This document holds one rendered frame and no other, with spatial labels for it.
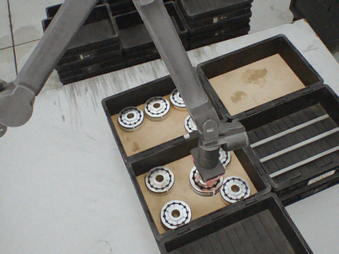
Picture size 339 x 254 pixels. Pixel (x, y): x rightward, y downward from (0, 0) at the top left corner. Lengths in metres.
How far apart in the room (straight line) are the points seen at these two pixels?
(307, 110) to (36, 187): 1.10
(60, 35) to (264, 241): 0.89
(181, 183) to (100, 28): 1.35
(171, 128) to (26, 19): 2.24
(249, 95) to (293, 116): 0.19
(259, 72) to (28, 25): 2.22
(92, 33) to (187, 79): 1.60
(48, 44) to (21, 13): 2.75
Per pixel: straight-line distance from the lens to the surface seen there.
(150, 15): 0.91
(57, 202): 1.66
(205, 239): 1.37
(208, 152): 1.04
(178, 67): 0.94
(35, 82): 0.92
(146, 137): 1.55
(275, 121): 1.60
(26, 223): 1.66
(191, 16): 2.36
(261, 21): 3.23
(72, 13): 0.89
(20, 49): 3.33
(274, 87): 1.70
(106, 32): 2.49
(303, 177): 1.38
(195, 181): 1.22
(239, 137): 1.06
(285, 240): 1.39
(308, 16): 2.98
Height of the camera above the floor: 2.13
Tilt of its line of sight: 55 degrees down
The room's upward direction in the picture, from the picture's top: 8 degrees counter-clockwise
